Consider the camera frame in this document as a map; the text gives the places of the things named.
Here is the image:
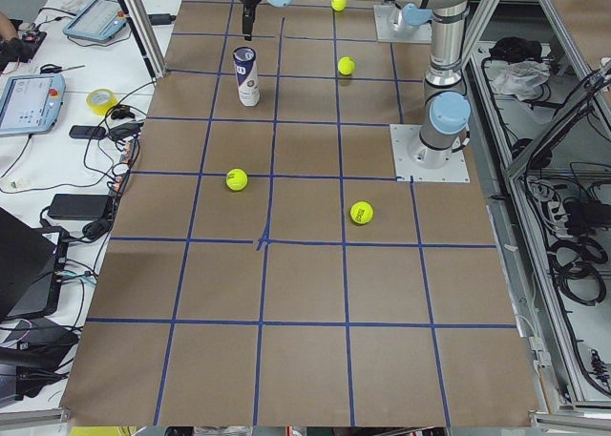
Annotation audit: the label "yellow tennis ball centre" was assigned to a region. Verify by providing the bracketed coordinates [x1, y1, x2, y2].
[225, 168, 248, 192]

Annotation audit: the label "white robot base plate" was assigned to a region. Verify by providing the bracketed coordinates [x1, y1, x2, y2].
[390, 124, 471, 183]

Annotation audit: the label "yellow tennis ball near base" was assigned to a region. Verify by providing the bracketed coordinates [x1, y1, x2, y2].
[337, 56, 356, 76]

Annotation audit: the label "blue teach pendant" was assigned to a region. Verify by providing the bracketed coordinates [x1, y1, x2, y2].
[62, 0, 127, 43]
[1, 73, 66, 136]

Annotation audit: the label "aluminium frame post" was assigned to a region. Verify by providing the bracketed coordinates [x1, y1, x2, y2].
[117, 0, 166, 80]

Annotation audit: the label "white blue tennis ball can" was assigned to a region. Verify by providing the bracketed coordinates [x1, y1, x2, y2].
[233, 47, 260, 107]

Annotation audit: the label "crumpled white cloth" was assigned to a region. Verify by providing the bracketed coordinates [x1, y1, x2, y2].
[491, 61, 550, 101]

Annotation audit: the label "power strip orange switches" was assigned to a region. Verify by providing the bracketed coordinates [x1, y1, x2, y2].
[109, 139, 139, 197]

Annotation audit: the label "black power brick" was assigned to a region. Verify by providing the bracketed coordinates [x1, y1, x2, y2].
[48, 194, 111, 220]

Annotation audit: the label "brown paper table cover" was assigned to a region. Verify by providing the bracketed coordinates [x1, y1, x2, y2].
[61, 0, 539, 426]

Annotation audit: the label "blue teach pendant far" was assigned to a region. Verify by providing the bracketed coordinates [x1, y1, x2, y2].
[62, 0, 127, 43]

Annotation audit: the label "yellow tennis ball far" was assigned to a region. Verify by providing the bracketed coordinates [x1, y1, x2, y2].
[331, 0, 348, 12]

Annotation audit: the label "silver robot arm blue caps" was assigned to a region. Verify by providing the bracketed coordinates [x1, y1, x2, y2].
[239, 0, 471, 169]

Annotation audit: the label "yellow tape roll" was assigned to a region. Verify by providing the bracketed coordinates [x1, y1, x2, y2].
[86, 88, 118, 116]

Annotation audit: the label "black scissors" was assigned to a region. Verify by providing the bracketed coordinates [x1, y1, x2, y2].
[39, 64, 84, 74]

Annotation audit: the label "black phone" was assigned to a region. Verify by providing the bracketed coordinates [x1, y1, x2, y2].
[69, 125, 107, 140]

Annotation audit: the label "yellow tennis ball Roland Garros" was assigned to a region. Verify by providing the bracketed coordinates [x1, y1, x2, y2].
[349, 200, 374, 225]

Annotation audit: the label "blue teach pendant near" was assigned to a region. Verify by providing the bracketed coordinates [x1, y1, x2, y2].
[1, 73, 66, 136]

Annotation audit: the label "black laptop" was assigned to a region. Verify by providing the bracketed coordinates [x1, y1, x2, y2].
[1, 210, 68, 321]

